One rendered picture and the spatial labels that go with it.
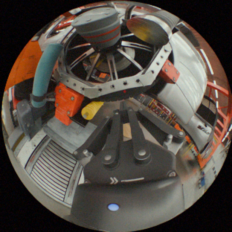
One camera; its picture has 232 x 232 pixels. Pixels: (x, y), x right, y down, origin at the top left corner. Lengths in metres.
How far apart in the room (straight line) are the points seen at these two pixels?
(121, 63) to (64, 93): 0.39
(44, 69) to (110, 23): 0.24
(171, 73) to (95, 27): 0.30
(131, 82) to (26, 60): 0.65
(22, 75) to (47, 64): 0.36
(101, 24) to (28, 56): 0.51
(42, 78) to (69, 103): 0.17
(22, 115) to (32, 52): 0.40
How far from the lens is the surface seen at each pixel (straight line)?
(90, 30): 0.25
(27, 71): 0.63
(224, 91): 3.79
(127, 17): 0.41
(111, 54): 0.40
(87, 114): 0.32
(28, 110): 0.51
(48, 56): 0.31
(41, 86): 0.33
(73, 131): 0.61
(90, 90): 0.29
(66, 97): 0.34
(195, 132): 2.38
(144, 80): 0.27
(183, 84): 0.60
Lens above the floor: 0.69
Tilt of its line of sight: 23 degrees down
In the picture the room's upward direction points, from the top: 33 degrees clockwise
